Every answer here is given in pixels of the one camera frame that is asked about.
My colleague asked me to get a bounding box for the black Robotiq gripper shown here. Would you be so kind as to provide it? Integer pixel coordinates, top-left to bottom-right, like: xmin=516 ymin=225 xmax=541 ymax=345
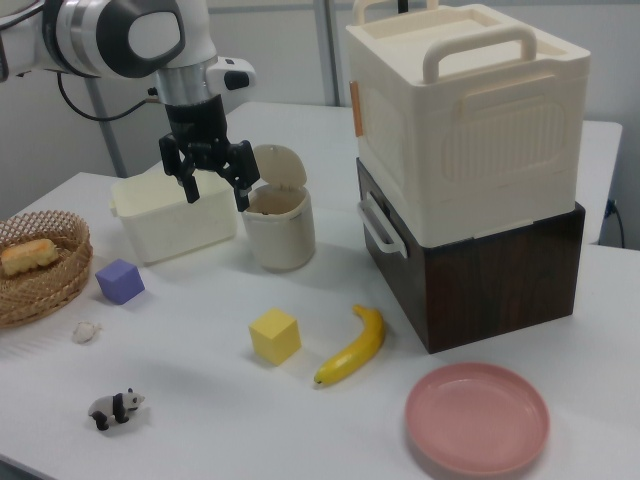
xmin=158 ymin=95 xmax=261 ymax=212

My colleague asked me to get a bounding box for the beige trash can with lid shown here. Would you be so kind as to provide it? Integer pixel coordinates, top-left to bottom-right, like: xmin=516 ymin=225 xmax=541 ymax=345
xmin=241 ymin=143 xmax=317 ymax=274

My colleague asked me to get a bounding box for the cream rectangular plastic bin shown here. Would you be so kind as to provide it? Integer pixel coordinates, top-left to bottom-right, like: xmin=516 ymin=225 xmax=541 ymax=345
xmin=107 ymin=172 xmax=239 ymax=267

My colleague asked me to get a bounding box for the purple cube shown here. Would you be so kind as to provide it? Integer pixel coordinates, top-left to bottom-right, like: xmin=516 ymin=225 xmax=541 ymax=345
xmin=94 ymin=258 xmax=146 ymax=306

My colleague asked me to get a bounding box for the copper latch on cream box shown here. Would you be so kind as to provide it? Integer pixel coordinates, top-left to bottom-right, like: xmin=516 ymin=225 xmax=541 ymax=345
xmin=349 ymin=79 xmax=363 ymax=138

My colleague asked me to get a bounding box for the yellow cube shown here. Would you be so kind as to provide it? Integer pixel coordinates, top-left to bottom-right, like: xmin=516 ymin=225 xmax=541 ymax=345
xmin=248 ymin=307 xmax=303 ymax=367

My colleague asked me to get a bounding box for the golden bread piece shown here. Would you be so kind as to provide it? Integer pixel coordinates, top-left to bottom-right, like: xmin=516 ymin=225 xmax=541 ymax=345
xmin=0 ymin=238 xmax=57 ymax=278

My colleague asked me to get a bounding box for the woven wicker basket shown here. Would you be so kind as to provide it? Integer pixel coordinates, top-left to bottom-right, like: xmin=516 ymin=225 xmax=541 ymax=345
xmin=0 ymin=210 xmax=95 ymax=330

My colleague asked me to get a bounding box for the yellow banana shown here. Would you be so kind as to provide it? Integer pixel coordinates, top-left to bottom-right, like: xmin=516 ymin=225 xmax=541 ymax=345
xmin=313 ymin=303 xmax=387 ymax=387

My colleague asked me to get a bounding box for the panda toy figure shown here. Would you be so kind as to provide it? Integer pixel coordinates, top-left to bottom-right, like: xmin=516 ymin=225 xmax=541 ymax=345
xmin=87 ymin=387 xmax=147 ymax=432

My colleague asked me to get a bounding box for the dark wood box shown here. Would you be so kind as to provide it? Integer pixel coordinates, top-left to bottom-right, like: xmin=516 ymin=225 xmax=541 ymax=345
xmin=355 ymin=155 xmax=587 ymax=355

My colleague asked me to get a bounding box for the pink plate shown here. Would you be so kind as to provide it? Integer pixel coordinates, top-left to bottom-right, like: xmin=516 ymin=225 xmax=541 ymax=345
xmin=403 ymin=362 xmax=551 ymax=476

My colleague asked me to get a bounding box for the grey metal frame post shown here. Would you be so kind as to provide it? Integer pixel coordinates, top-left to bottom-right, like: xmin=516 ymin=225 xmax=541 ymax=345
xmin=89 ymin=74 xmax=127 ymax=178

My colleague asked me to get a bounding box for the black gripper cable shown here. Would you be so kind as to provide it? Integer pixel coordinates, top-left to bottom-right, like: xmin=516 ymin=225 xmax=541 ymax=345
xmin=56 ymin=73 xmax=166 ymax=123

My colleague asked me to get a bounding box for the white handle of wood box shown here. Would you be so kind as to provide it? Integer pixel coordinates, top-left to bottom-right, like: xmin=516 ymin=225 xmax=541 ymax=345
xmin=355 ymin=197 xmax=410 ymax=259

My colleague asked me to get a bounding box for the cream storage box with handle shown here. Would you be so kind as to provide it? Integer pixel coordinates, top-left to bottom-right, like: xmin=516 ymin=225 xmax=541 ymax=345
xmin=344 ymin=0 xmax=592 ymax=246

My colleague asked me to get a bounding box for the black power cable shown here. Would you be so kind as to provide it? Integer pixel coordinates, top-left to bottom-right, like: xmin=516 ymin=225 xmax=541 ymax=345
xmin=605 ymin=198 xmax=627 ymax=248

